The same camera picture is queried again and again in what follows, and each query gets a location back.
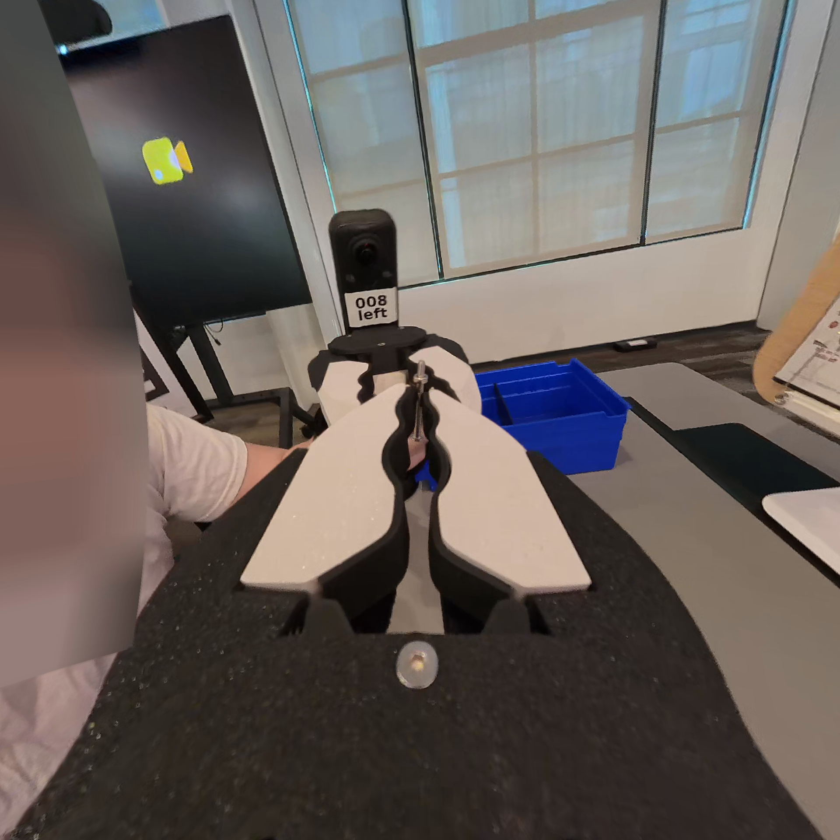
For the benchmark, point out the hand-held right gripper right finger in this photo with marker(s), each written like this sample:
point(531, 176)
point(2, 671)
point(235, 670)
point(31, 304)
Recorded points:
point(505, 518)

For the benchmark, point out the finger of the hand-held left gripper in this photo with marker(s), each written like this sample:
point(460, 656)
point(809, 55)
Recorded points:
point(456, 380)
point(341, 394)

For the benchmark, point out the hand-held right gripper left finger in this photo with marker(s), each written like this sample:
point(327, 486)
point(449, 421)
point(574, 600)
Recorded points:
point(328, 518)

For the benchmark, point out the silver metal bolt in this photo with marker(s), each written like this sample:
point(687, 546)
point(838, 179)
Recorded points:
point(418, 413)

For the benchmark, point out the blue plastic bin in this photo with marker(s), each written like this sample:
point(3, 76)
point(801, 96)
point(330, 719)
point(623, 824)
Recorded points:
point(577, 446)

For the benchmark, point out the person's left forearm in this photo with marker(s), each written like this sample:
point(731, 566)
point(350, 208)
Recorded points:
point(269, 466)

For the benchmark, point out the person's left hand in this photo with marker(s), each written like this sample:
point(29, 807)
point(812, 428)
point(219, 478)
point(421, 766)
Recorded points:
point(417, 456)

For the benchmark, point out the black display stand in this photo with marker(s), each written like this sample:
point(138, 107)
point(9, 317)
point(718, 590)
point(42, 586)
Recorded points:
point(203, 367)

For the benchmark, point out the large black display screen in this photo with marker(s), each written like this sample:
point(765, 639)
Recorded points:
point(216, 249)

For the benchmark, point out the small black floor device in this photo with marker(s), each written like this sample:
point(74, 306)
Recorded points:
point(636, 343)

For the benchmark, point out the framed marker sign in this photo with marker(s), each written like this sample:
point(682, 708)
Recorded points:
point(154, 380)

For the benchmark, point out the frosted grid window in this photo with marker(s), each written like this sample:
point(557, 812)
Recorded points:
point(525, 131)

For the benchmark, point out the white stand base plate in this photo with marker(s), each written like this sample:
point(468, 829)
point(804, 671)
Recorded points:
point(794, 315)

